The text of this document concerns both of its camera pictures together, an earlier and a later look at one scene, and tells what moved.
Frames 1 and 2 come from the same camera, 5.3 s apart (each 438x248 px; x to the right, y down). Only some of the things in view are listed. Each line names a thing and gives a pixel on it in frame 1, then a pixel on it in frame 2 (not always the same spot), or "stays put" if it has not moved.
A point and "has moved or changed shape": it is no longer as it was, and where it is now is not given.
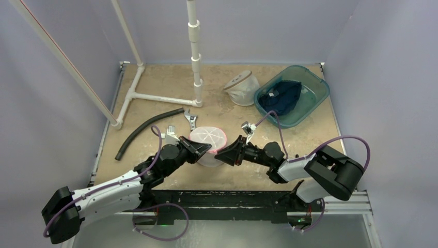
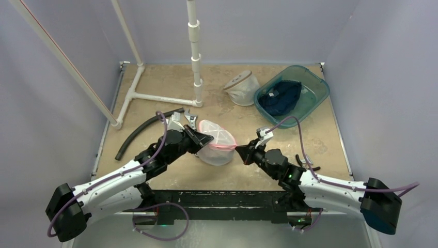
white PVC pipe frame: x=116 y=120 stays put
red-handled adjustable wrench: x=191 y=119 stays put
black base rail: x=187 y=206 stays put
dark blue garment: x=281 y=96 stays put
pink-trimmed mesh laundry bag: x=214 y=136 has moved or changed shape
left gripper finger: x=199 y=148 -> x=201 y=138
